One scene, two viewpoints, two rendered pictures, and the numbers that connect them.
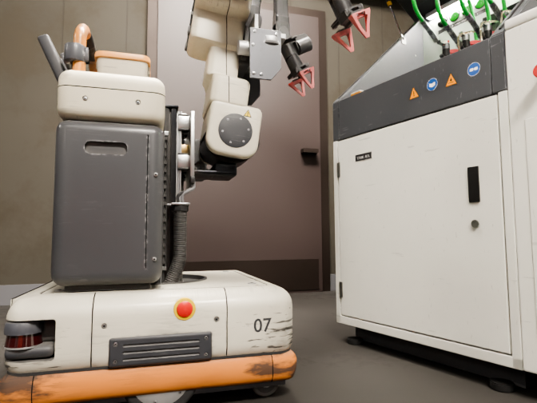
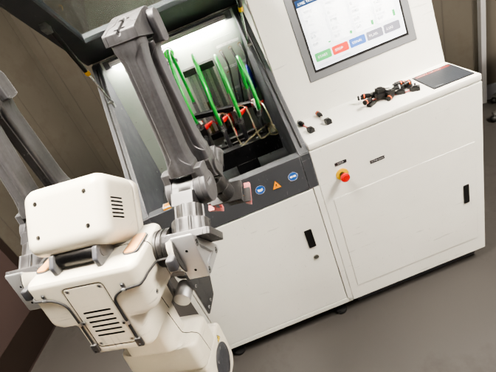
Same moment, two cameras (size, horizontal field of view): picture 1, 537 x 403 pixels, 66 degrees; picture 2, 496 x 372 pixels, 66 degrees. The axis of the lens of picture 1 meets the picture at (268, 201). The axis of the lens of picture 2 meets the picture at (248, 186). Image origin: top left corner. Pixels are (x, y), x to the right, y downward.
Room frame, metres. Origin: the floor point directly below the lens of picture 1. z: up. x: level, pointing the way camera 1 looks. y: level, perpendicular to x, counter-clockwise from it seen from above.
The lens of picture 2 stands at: (0.61, 0.56, 1.67)
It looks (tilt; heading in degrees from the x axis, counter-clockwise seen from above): 31 degrees down; 303
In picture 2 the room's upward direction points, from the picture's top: 23 degrees counter-clockwise
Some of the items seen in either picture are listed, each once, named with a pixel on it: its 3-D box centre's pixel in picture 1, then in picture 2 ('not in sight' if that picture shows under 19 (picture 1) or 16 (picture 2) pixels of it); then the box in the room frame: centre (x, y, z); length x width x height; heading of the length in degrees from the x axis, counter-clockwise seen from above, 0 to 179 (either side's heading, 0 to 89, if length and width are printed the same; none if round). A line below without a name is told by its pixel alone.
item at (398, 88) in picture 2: not in sight; (387, 90); (0.79, -0.93, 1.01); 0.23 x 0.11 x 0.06; 32
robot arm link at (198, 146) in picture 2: not in sight; (174, 105); (1.18, -0.17, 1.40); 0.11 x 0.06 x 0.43; 16
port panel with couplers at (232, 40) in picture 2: not in sight; (237, 69); (1.43, -1.02, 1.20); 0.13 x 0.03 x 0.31; 32
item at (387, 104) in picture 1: (404, 99); (230, 200); (1.37, -0.47, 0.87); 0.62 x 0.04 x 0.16; 32
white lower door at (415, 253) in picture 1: (405, 224); (264, 275); (1.36, -0.45, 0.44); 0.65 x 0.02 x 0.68; 32
